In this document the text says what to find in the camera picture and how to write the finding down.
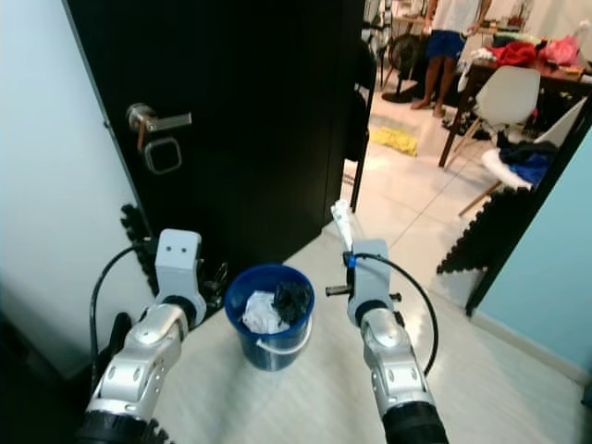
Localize white wrapper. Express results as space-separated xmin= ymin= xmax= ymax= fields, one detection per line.
xmin=330 ymin=199 xmax=357 ymax=253

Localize blue plastic bucket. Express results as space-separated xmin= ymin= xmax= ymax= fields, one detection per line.
xmin=224 ymin=264 xmax=315 ymax=373

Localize black crumpled cloth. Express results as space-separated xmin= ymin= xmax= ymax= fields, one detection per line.
xmin=271 ymin=280 xmax=314 ymax=327

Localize white crumpled paper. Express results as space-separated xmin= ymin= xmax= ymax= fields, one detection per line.
xmin=240 ymin=291 xmax=286 ymax=336

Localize square door lock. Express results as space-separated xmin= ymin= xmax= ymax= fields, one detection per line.
xmin=143 ymin=137 xmax=184 ymax=177

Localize black door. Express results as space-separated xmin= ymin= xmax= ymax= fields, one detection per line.
xmin=65 ymin=0 xmax=366 ymax=306

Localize yellow floor rag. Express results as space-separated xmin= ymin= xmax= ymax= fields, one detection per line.
xmin=368 ymin=126 xmax=420 ymax=158

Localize dark wooden table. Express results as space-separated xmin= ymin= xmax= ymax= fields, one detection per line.
xmin=437 ymin=55 xmax=592 ymax=169

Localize blue clothes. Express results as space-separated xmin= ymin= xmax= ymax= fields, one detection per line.
xmin=513 ymin=153 xmax=556 ymax=186

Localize black clothes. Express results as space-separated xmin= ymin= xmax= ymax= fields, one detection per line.
xmin=498 ymin=134 xmax=561 ymax=167

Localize black standing fan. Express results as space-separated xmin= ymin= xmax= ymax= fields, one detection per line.
xmin=384 ymin=32 xmax=422 ymax=105

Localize person in white shirt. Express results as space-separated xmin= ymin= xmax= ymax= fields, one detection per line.
xmin=416 ymin=0 xmax=487 ymax=117

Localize red cloth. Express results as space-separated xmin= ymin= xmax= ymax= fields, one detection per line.
xmin=492 ymin=40 xmax=542 ymax=68

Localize pink bag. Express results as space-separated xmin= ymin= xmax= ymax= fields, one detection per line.
xmin=541 ymin=35 xmax=582 ymax=68

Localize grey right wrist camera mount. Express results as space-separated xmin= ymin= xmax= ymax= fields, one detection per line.
xmin=347 ymin=239 xmax=391 ymax=311

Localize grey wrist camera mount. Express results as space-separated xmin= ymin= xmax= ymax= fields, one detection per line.
xmin=155 ymin=228 xmax=206 ymax=304
xmin=347 ymin=239 xmax=391 ymax=311

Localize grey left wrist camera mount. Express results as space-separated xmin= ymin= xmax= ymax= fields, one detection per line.
xmin=155 ymin=228 xmax=206 ymax=304

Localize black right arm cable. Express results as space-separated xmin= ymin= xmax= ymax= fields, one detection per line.
xmin=353 ymin=253 xmax=440 ymax=376

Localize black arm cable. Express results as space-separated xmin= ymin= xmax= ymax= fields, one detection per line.
xmin=88 ymin=239 xmax=163 ymax=394
xmin=353 ymin=253 xmax=440 ymax=376

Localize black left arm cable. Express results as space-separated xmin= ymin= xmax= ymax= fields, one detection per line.
xmin=88 ymin=239 xmax=163 ymax=394

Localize black door frame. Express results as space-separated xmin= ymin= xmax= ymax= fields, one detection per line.
xmin=465 ymin=92 xmax=592 ymax=317

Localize silver door handle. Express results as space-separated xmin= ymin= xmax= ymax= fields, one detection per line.
xmin=128 ymin=102 xmax=193 ymax=154

